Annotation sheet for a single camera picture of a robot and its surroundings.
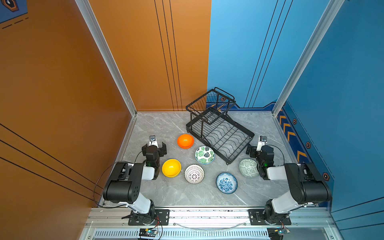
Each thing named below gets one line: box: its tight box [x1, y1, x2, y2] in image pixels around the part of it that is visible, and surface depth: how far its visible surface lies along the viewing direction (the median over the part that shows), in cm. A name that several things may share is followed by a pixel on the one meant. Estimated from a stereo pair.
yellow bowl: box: [162, 158, 182, 178], surface depth 88 cm
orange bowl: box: [177, 134, 195, 149], surface depth 102 cm
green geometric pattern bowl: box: [239, 158, 259, 178], surface depth 90 cm
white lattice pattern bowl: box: [184, 164, 205, 185], surface depth 87 cm
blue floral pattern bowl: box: [215, 172, 238, 195], surface depth 84 cm
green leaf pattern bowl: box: [195, 146, 215, 165], surface depth 96 cm
